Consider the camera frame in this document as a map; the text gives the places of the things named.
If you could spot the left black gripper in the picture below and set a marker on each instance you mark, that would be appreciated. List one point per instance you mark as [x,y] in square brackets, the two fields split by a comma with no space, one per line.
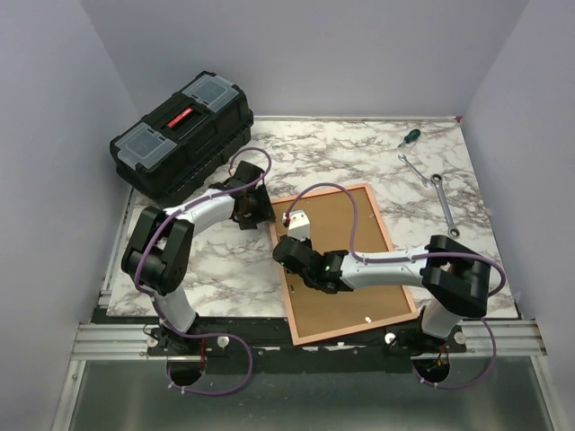
[263,214]

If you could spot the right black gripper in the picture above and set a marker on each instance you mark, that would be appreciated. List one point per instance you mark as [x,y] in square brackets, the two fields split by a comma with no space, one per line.
[305,242]

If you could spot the red wooden picture frame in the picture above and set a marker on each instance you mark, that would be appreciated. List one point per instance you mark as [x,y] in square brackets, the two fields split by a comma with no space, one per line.
[314,315]

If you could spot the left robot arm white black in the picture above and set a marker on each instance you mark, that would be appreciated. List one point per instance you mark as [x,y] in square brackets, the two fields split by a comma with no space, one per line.
[158,252]

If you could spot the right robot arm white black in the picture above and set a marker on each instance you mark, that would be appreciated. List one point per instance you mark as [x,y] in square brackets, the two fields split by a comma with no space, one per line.
[457,277]

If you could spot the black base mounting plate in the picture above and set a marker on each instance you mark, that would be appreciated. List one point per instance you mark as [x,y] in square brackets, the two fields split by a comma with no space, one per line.
[265,346]

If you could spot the black plastic toolbox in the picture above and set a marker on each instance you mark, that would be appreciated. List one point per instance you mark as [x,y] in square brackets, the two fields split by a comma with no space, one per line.
[172,150]

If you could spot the small silver open wrench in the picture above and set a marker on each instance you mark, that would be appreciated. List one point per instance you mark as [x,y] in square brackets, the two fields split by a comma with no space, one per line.
[421,177]

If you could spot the silver ratchet wrench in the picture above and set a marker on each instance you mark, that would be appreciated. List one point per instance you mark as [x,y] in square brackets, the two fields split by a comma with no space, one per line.
[437,181]

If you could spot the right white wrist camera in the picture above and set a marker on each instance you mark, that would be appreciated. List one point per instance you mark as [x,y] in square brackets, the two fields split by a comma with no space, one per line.
[298,225]

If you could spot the green handled screwdriver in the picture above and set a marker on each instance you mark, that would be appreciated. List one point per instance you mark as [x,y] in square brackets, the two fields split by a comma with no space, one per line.
[412,136]

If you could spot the aluminium rail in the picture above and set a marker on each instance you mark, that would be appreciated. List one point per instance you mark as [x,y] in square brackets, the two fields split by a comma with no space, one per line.
[125,342]

